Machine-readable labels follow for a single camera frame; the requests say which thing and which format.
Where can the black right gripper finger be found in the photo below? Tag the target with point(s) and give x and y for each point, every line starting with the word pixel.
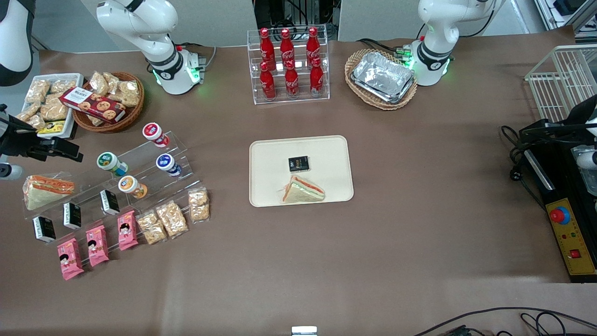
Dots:
pixel 70 156
pixel 60 144

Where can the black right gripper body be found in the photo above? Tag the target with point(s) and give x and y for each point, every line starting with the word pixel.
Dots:
pixel 16 139

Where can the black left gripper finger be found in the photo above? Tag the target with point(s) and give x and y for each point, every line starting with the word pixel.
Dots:
pixel 543 132

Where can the green cap gum bottle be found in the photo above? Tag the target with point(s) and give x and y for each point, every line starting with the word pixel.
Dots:
pixel 108 161

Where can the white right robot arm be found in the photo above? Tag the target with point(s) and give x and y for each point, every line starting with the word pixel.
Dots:
pixel 163 70

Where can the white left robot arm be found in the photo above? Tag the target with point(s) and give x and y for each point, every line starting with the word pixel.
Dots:
pixel 431 60

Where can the orange cap gum bottle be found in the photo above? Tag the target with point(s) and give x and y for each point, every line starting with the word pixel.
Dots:
pixel 127 185

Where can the white rectangular tray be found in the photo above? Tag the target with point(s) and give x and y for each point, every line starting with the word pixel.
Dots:
pixel 74 78

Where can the red cap gum bottle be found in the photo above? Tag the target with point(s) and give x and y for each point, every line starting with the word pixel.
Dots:
pixel 152 131

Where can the blue cap gum bottle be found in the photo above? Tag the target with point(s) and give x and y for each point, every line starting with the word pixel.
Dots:
pixel 165 162

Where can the aluminium foil tray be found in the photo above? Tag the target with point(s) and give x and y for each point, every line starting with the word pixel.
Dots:
pixel 382 74

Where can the beige plastic tray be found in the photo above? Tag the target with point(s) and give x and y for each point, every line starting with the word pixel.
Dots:
pixel 326 158

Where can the yellow snack packet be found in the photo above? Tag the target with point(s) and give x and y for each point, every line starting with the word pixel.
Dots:
pixel 51 127

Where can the clear bag of crackers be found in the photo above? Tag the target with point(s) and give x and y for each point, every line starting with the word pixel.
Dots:
pixel 37 91
pixel 63 86
pixel 127 92
pixel 199 205
pixel 113 80
pixel 28 112
pixel 95 120
pixel 54 109
pixel 172 219
pixel 36 121
pixel 152 227
pixel 98 83

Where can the wrapped triangle sandwich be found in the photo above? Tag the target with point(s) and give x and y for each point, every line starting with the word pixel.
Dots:
pixel 44 189
pixel 303 192

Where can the red cookie box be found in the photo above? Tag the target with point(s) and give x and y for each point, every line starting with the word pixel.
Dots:
pixel 93 105

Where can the small black carton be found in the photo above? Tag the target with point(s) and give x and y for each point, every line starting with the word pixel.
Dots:
pixel 110 202
pixel 45 228
pixel 72 215

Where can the clear acrylic stepped display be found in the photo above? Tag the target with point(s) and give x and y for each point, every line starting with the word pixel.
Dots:
pixel 144 156

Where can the round wicker basket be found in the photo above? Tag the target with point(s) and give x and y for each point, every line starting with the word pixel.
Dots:
pixel 133 114

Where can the pink snack packet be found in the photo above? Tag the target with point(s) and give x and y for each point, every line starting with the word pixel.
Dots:
pixel 70 259
pixel 97 246
pixel 127 230

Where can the black yellow control box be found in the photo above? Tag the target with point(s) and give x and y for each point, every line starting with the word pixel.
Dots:
pixel 571 242

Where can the oval wicker basket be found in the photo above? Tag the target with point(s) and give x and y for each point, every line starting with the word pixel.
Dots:
pixel 382 105

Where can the red cola bottle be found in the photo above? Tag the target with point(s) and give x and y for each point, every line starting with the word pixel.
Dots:
pixel 316 80
pixel 292 82
pixel 267 84
pixel 267 49
pixel 287 49
pixel 313 46

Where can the black snack packet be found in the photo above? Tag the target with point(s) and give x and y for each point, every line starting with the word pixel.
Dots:
pixel 299 164

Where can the clear acrylic bottle rack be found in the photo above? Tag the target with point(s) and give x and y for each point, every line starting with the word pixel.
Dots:
pixel 301 98

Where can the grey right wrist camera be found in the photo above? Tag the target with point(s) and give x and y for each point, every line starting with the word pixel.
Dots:
pixel 9 171

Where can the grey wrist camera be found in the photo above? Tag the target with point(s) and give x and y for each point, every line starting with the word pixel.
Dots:
pixel 586 159
pixel 9 171

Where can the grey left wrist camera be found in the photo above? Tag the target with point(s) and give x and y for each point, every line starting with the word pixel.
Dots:
pixel 586 159

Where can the metal shelf frame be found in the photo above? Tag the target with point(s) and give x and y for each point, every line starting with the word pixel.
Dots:
pixel 566 9

